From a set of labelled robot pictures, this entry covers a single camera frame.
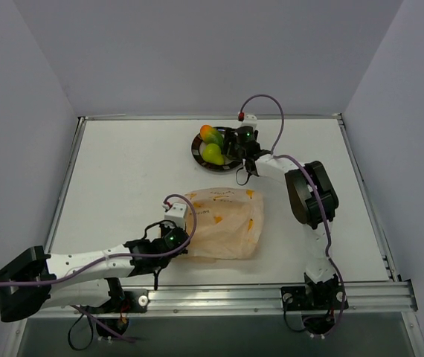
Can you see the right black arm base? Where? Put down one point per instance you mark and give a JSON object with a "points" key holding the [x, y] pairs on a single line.
{"points": [[321, 305]]}

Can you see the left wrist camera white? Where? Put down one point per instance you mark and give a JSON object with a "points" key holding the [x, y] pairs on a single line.
{"points": [[177, 214]]}

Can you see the green fake pear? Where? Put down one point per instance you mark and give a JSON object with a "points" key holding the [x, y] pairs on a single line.
{"points": [[213, 155]]}

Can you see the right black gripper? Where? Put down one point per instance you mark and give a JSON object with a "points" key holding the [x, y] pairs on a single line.
{"points": [[230, 142]]}

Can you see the orange green fake mango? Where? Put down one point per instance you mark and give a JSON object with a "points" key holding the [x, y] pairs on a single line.
{"points": [[211, 135]]}

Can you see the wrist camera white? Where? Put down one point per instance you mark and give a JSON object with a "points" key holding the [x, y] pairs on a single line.
{"points": [[247, 119], [177, 214]]}

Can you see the brown rimmed ceramic plate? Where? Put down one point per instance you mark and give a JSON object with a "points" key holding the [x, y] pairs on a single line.
{"points": [[197, 147]]}

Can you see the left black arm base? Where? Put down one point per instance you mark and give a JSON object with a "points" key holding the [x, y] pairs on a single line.
{"points": [[120, 302]]}

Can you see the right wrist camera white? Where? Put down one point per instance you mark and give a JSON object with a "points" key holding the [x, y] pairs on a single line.
{"points": [[247, 119]]}

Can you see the translucent orange plastic bag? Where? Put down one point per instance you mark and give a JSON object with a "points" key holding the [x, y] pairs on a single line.
{"points": [[229, 223]]}

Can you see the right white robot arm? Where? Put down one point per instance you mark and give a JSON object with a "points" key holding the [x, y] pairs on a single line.
{"points": [[312, 197]]}

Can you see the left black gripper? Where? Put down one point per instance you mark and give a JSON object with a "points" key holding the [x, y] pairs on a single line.
{"points": [[181, 241]]}

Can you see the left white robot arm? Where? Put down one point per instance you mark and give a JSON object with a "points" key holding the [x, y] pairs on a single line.
{"points": [[36, 280]]}

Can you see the aluminium front rail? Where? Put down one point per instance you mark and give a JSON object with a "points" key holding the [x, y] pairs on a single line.
{"points": [[261, 298]]}

